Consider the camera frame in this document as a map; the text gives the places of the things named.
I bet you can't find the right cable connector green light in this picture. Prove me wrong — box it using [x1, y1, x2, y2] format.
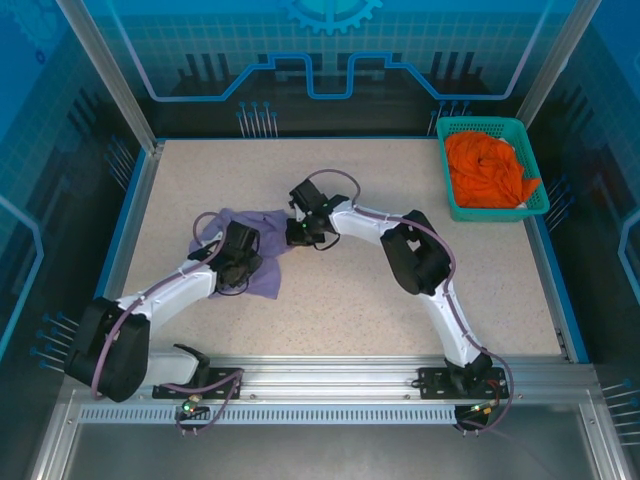
[469, 399, 501, 419]

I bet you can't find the orange t-shirt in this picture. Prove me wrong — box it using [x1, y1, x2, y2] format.
[444, 130, 544, 209]

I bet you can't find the grey metal shelf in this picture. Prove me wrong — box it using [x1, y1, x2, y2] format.
[64, 422, 601, 480]

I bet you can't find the purple t-shirt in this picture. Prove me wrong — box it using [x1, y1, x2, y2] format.
[187, 207, 292, 301]

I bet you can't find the aluminium left side rail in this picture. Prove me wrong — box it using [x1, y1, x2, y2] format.
[82, 142, 166, 364]

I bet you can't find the aluminium frame post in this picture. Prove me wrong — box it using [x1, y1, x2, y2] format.
[54, 0, 166, 155]
[516, 0, 609, 132]

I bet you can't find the aluminium right side rail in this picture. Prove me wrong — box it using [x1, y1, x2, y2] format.
[522, 214, 591, 364]

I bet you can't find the aluminium right frame post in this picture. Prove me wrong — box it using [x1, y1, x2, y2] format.
[516, 0, 609, 132]

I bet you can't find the aluminium rail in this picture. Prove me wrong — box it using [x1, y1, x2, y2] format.
[522, 214, 591, 364]
[82, 142, 166, 364]

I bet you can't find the slotted grey cable duct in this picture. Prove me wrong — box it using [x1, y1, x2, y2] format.
[78, 403, 474, 426]

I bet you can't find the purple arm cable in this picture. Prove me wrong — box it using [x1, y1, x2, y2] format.
[89, 212, 246, 436]
[302, 169, 514, 436]

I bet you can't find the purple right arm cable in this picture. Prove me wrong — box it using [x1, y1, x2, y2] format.
[302, 169, 514, 436]

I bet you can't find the aluminium base beam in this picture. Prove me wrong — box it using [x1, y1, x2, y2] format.
[64, 353, 599, 404]

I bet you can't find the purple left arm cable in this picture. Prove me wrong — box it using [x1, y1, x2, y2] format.
[89, 212, 246, 436]

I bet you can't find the teal plastic basket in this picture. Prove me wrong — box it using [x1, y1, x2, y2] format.
[436, 116, 551, 223]

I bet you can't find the aluminium left frame post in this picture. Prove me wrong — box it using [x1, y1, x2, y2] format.
[54, 0, 166, 155]

